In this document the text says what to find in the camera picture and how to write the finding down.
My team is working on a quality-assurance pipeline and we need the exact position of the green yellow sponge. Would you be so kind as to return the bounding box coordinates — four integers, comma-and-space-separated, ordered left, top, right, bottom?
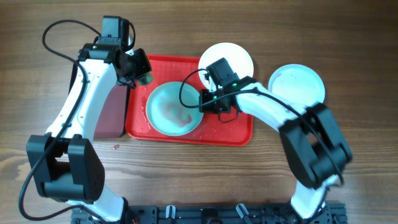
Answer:
137, 72, 154, 85

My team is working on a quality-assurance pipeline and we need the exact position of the right black cable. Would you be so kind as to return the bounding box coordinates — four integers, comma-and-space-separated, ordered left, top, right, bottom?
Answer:
178, 68, 345, 223

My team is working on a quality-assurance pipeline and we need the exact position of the light blue plate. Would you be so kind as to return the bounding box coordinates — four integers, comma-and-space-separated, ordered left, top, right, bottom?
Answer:
268, 64, 326, 106
146, 82, 203, 136

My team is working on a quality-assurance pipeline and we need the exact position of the left black cable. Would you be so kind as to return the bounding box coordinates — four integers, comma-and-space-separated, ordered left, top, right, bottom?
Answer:
18, 19, 137, 222

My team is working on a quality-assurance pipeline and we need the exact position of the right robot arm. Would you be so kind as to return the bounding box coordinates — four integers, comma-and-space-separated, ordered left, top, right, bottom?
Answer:
199, 58, 353, 221

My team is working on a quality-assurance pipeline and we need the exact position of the black tray with water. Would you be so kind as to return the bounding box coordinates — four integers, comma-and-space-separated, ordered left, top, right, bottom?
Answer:
63, 59, 127, 139

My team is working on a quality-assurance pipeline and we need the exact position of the white plate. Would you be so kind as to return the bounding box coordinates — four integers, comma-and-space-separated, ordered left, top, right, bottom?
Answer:
198, 42, 254, 89

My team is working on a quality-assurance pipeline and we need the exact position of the black cable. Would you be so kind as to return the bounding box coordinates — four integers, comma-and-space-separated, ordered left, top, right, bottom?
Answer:
18, 19, 137, 222
178, 68, 345, 223

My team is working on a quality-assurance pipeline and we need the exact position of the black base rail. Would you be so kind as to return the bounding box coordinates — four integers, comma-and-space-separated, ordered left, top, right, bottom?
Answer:
70, 202, 348, 224

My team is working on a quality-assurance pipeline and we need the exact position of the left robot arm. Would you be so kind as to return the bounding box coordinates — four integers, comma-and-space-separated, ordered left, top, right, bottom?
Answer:
26, 16, 153, 223

